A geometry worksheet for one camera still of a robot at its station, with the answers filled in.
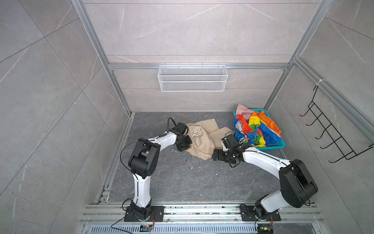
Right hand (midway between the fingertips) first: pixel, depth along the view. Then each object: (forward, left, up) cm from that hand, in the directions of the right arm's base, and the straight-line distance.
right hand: (217, 156), depth 90 cm
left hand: (+11, +16, 0) cm, 19 cm away
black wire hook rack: (-8, -48, +29) cm, 56 cm away
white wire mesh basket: (+48, +14, +25) cm, 56 cm away
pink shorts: (+33, -22, +7) cm, 40 cm away
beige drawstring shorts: (+12, +7, +4) cm, 14 cm away
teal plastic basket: (+4, -33, +2) cm, 33 cm away
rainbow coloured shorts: (+17, -30, +4) cm, 35 cm away
